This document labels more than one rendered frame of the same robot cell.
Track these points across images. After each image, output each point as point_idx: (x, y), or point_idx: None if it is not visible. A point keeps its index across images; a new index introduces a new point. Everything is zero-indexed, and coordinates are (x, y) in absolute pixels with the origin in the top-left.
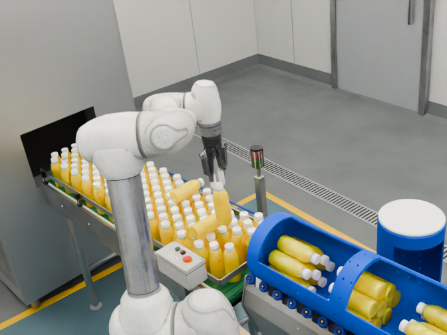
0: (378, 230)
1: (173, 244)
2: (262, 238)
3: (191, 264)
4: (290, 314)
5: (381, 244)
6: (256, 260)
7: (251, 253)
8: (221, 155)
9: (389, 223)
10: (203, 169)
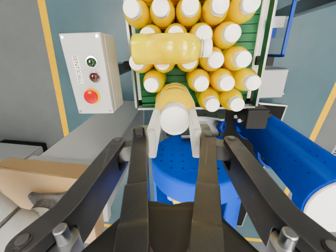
0: (311, 178)
1: (93, 41)
2: (166, 192)
3: (92, 109)
4: None
5: (295, 177)
6: (152, 174)
7: (152, 169)
8: (241, 172)
9: (318, 200)
10: (101, 153)
